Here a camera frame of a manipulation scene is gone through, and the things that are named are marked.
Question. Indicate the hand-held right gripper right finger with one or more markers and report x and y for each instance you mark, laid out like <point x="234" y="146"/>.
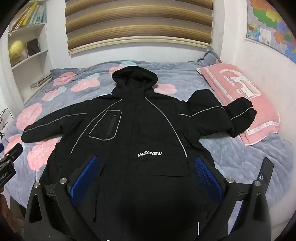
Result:
<point x="205" y="178"/>

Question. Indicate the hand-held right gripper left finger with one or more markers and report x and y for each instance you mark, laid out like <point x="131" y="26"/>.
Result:
<point x="84" y="179"/>

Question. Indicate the black hooded jacket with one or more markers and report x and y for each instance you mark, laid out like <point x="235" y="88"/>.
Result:
<point x="143" y="129"/>

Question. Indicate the white printed carton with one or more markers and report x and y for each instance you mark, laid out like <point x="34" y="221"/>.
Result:
<point x="3" y="120"/>

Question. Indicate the grey pink floral blanket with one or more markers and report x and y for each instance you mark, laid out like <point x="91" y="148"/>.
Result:
<point x="76" y="83"/>

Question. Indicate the pink pillow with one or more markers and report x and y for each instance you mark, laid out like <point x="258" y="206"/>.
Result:
<point x="240" y="88"/>

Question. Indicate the white bookshelf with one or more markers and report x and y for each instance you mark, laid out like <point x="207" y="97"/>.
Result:
<point x="44" y="60"/>

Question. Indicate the yellow globe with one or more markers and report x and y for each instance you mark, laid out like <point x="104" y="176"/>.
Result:
<point x="16" y="49"/>

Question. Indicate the grey pillow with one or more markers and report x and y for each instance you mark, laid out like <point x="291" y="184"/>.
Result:
<point x="211" y="58"/>

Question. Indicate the row of books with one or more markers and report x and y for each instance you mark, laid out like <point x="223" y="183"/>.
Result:
<point x="30" y="14"/>

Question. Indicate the striped window blind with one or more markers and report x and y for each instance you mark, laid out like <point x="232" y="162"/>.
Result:
<point x="138" y="23"/>

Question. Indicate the dark picture frame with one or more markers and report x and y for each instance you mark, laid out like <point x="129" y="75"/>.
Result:
<point x="32" y="46"/>

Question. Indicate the colourful wall map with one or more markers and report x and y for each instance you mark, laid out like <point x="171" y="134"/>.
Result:
<point x="272" y="25"/>

